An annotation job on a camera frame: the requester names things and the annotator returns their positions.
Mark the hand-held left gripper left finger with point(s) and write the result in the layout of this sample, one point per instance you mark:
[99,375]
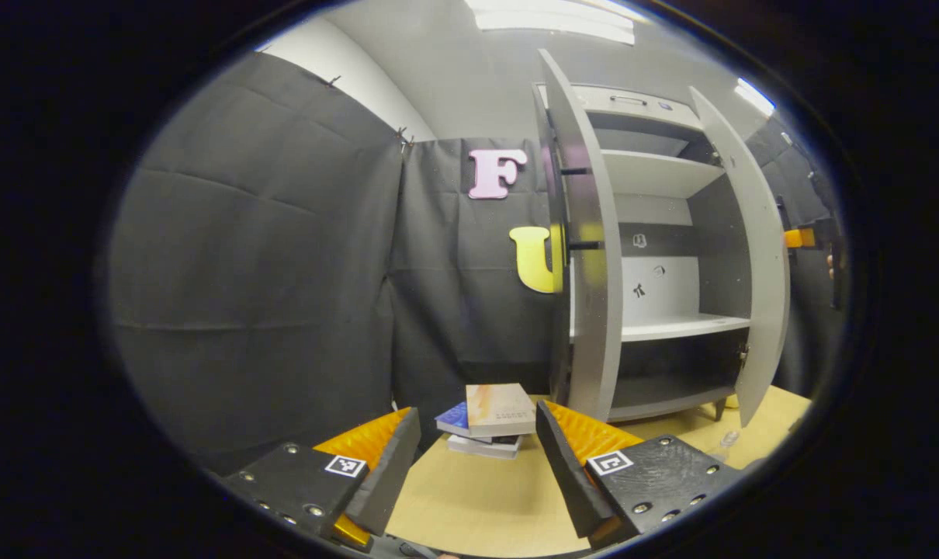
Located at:
[388,473]

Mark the grey cabinet door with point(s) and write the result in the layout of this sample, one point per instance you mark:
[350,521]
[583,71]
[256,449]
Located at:
[594,310]
[757,272]

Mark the grey cabinet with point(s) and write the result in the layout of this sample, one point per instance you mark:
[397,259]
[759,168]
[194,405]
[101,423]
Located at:
[656,175]

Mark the large ceiling light panel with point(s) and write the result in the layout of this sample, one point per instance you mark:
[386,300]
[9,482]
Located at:
[551,19]

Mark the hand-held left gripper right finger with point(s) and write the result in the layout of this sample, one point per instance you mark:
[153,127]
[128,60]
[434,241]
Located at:
[566,473]

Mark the beige orange book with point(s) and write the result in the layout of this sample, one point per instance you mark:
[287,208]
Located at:
[499,407]

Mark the white book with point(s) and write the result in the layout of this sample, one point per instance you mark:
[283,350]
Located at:
[481,447]

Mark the grey cabinet drawer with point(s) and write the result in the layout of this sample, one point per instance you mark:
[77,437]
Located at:
[594,101]

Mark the black backdrop cloth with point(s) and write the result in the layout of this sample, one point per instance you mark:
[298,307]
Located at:
[268,272]

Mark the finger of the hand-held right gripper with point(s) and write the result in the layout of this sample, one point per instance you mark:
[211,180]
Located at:
[799,237]

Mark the small ceiling light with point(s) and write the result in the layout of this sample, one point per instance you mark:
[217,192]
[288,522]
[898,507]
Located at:
[753,97]

